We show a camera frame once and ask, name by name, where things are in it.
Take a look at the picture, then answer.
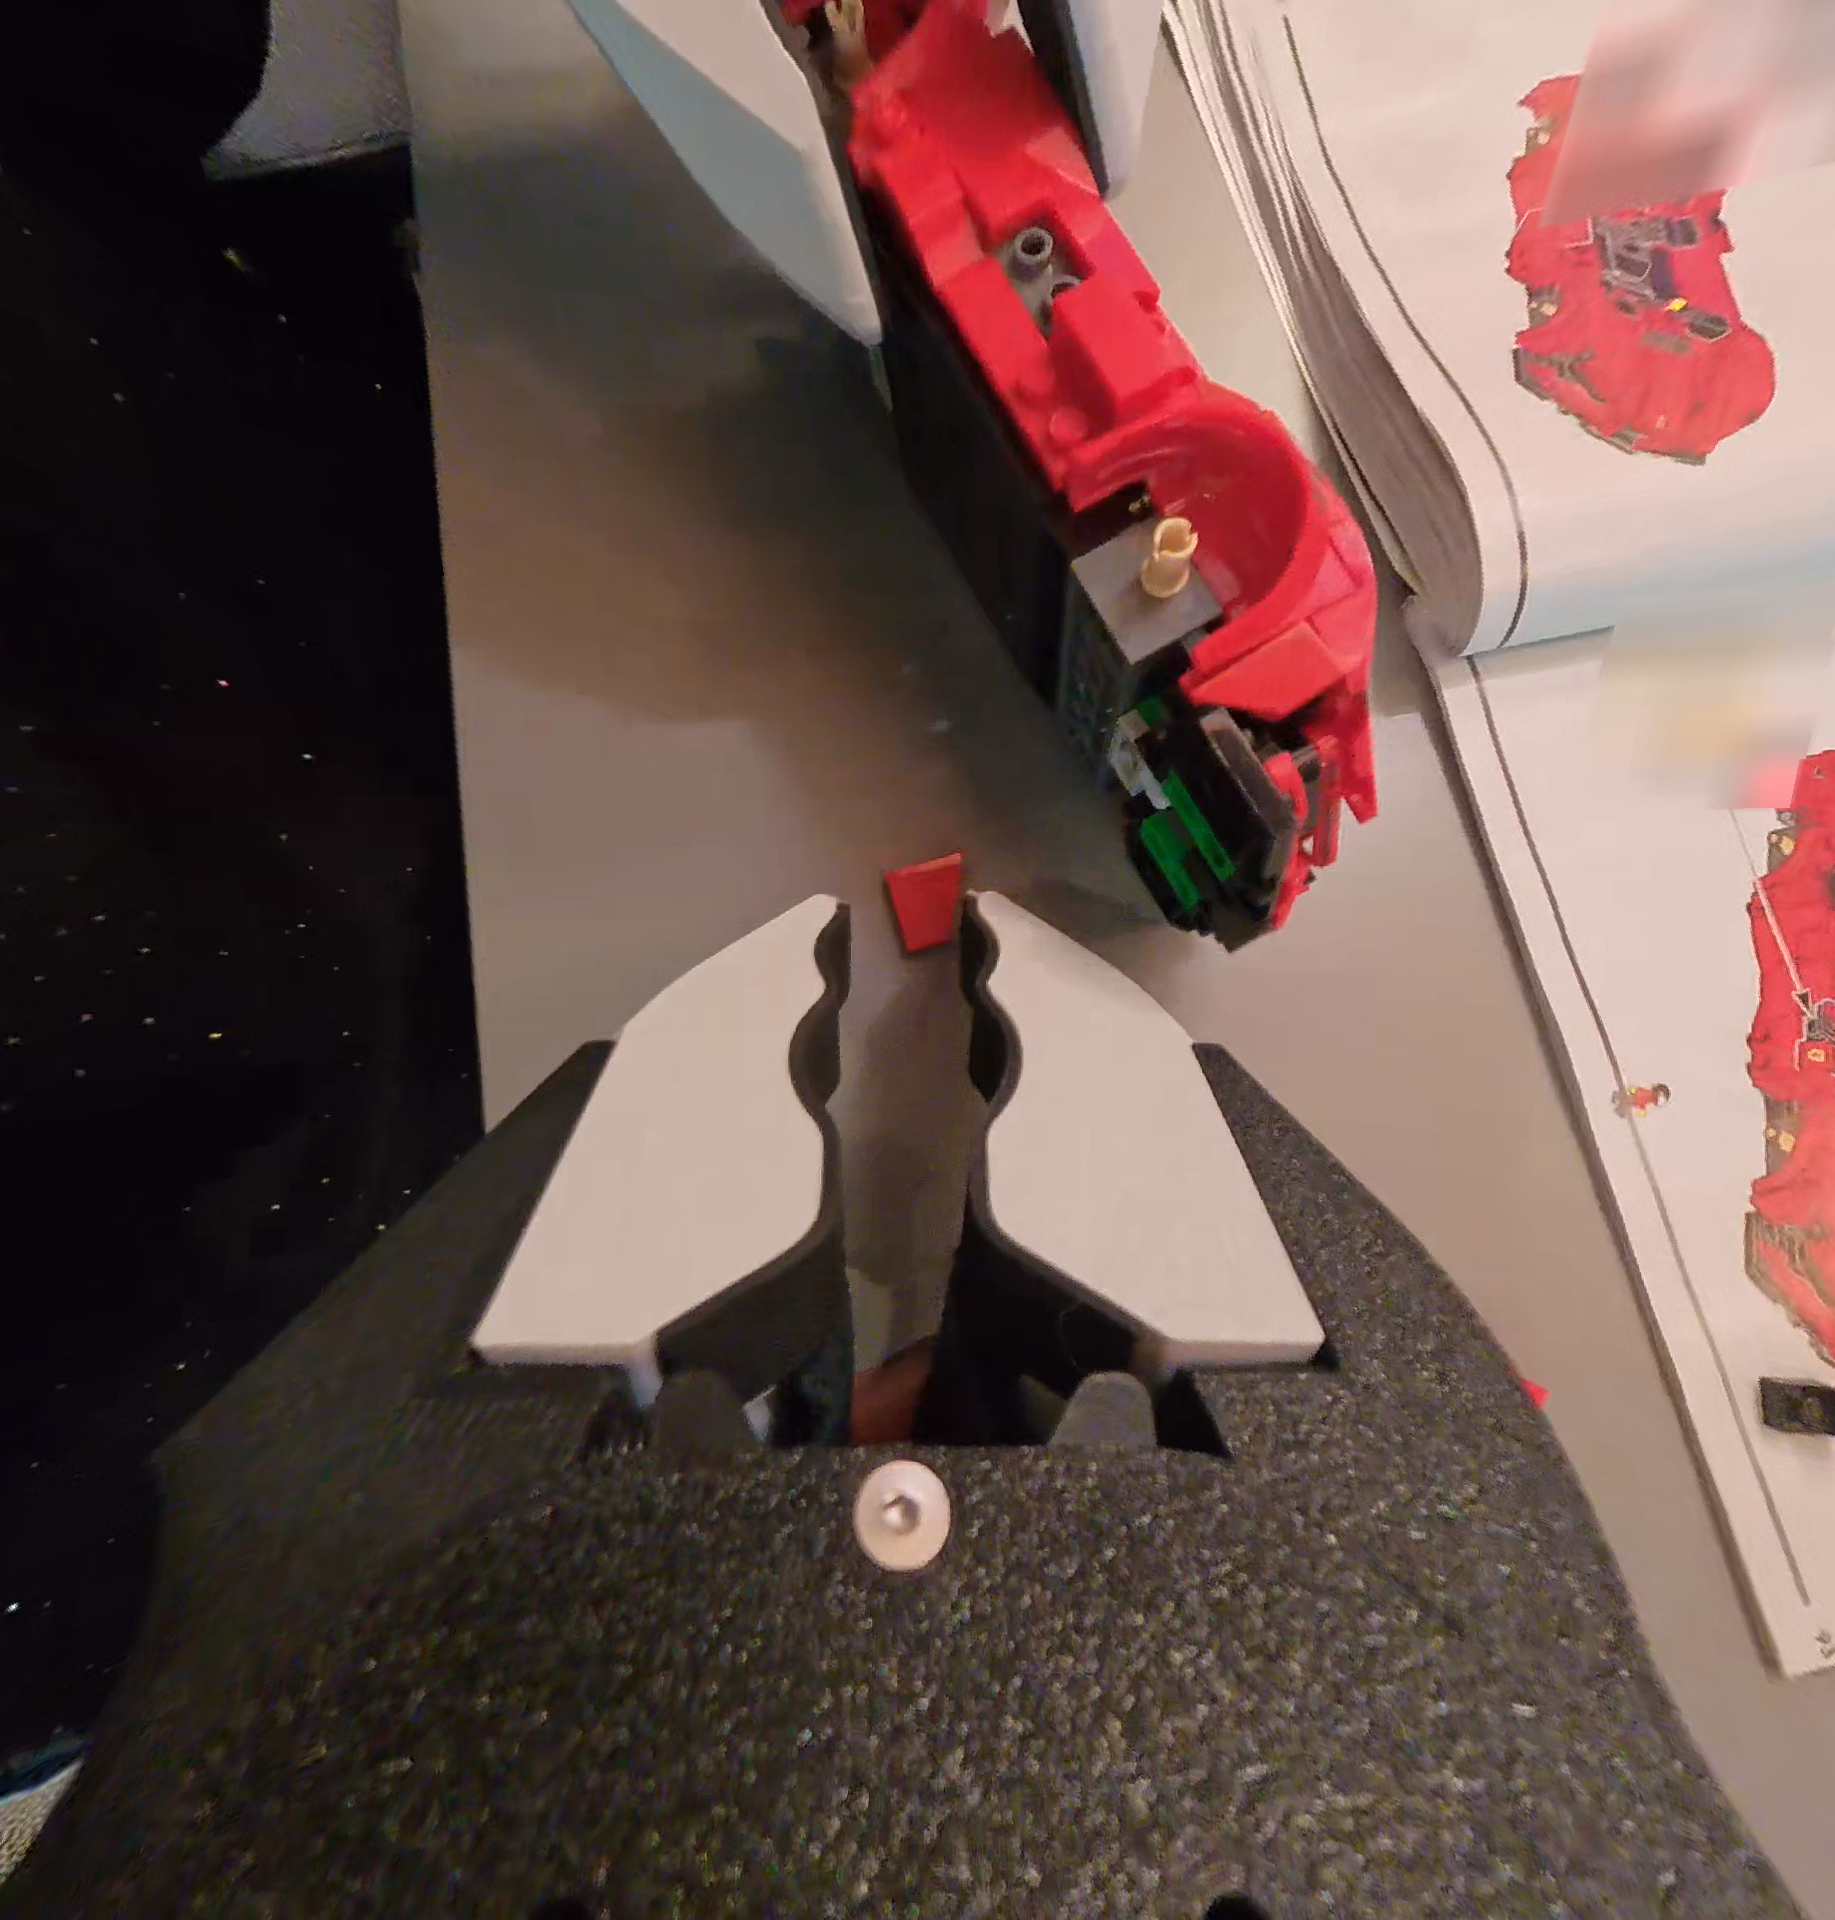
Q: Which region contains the red lego car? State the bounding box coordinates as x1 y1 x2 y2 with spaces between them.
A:
773 0 1375 955

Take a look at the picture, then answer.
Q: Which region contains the lego instruction booklet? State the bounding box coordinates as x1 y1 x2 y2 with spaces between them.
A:
1161 0 1835 1682

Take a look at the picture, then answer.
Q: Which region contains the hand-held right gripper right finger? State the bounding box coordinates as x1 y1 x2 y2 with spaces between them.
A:
935 889 1327 1420

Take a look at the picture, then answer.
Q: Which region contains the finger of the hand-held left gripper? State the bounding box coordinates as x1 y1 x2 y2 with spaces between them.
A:
569 0 891 351
1007 0 1169 200

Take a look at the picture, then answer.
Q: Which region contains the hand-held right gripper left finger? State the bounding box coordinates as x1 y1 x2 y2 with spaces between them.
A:
471 893 855 1420

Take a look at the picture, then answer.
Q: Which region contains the red lego wedge tile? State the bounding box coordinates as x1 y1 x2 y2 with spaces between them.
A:
881 854 967 955

